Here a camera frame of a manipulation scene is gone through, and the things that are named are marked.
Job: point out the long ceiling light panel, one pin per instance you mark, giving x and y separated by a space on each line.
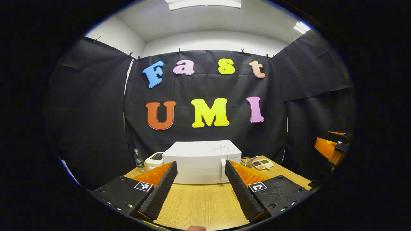
202 4

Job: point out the clear plastic water bottle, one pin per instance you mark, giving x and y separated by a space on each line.
139 162

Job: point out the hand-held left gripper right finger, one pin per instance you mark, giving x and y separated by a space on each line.
242 194

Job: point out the white divided condiment dish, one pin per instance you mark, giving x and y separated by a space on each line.
263 164

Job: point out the white toaster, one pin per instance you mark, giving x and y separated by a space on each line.
154 160

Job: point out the white microwave oven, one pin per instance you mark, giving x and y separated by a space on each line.
199 160

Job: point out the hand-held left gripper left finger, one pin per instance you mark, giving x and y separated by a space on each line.
159 195

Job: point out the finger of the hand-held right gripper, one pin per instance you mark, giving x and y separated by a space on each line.
326 147

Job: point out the small ceiling light panel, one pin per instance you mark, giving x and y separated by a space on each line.
301 28

